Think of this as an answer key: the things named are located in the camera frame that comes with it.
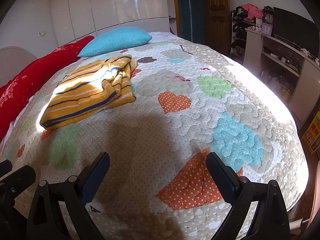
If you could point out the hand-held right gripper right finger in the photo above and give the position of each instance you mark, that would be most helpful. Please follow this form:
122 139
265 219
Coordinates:
225 177

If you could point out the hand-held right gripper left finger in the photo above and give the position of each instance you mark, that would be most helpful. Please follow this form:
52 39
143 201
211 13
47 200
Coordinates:
96 180

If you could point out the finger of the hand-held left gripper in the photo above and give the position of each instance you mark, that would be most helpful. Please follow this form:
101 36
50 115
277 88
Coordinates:
5 167
22 176

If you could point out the yellow striped knit sweater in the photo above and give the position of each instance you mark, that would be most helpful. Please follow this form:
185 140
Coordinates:
87 90

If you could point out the pale pink white blanket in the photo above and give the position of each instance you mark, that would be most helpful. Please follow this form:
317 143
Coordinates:
5 140

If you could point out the heart-patterned quilted bedspread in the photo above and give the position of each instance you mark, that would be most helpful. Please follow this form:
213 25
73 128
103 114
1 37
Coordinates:
175 120

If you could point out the red embroidered blanket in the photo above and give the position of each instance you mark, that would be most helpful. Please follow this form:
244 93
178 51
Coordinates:
30 80

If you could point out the yellow printed carton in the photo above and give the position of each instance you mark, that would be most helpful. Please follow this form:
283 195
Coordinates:
313 135

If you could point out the white curved headboard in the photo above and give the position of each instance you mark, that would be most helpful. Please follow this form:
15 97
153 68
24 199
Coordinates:
15 60

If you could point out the white shelf unit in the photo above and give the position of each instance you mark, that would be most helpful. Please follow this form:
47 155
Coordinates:
310 80

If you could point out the teal textured pillow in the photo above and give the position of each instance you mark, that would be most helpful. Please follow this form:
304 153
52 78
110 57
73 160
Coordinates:
117 41

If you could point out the purple square clock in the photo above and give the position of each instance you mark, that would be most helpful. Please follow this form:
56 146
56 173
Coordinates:
266 29

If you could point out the brown wooden door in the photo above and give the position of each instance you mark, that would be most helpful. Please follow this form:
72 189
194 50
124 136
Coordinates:
216 17

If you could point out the black flat television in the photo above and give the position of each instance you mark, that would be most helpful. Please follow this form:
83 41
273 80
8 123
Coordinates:
290 27

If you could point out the ornate dark table clock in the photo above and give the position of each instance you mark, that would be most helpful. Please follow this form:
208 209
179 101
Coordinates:
268 16

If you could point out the pink garment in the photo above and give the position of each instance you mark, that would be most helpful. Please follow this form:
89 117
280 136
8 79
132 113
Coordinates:
252 11

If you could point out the teal curtain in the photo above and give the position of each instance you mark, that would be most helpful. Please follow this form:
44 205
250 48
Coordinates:
190 10

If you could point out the glossy white wardrobe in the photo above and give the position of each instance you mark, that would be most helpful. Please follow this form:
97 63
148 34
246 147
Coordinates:
112 5

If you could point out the white wall socket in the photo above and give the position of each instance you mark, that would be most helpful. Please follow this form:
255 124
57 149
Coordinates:
42 33

